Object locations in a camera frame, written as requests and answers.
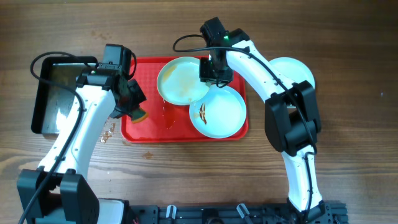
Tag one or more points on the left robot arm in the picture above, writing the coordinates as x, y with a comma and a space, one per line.
57, 190

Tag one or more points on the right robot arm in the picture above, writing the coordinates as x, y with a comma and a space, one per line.
292, 120

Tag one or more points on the red plastic tray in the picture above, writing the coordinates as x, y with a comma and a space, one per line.
167, 122

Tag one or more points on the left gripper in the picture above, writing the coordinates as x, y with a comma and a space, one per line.
131, 101

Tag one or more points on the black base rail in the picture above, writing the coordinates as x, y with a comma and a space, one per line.
325, 212

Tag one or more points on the light blue plate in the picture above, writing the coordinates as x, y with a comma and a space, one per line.
289, 70
179, 83
220, 114

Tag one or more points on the black water tray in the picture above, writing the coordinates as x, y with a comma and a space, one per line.
53, 104

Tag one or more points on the green orange sponge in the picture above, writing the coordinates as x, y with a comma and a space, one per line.
138, 115

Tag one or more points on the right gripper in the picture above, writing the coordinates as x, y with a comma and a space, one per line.
214, 73

